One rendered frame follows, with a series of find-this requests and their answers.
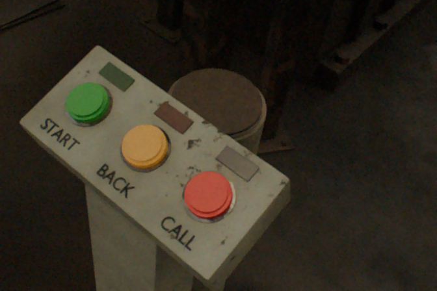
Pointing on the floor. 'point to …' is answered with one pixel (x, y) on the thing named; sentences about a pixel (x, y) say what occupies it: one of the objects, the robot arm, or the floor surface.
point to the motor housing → (210, 14)
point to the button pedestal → (153, 186)
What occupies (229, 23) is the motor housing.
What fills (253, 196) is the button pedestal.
